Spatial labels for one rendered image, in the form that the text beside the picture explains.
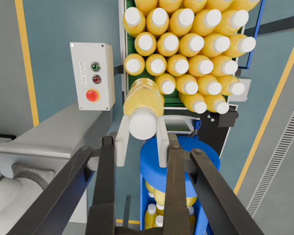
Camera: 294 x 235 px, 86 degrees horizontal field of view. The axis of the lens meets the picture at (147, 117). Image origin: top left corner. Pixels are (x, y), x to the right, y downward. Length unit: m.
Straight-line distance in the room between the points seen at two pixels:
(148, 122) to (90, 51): 0.35
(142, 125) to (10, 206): 0.63
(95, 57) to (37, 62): 1.42
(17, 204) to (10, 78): 1.50
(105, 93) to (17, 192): 0.49
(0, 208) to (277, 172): 2.60
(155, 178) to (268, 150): 1.98
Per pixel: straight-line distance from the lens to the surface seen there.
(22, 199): 0.78
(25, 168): 0.88
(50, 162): 0.83
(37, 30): 1.87
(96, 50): 0.50
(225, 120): 0.70
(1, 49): 2.08
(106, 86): 0.51
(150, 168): 0.52
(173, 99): 0.72
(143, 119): 0.20
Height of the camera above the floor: 1.58
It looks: 69 degrees down
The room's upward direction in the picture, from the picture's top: 179 degrees clockwise
